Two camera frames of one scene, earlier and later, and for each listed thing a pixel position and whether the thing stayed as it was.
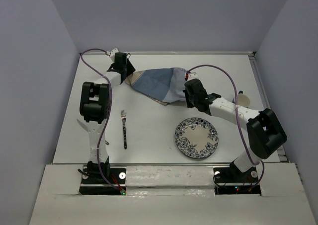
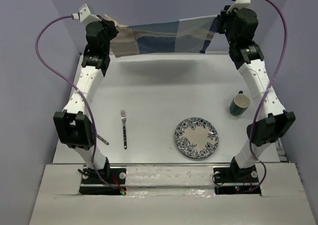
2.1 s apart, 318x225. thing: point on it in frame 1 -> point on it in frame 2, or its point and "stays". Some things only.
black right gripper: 189,104 -> 224,17
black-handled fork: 123,119 stays
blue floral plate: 196,137 stays
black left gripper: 130,68 -> 109,25
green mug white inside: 243,100 stays
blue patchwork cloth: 163,86 -> 173,37
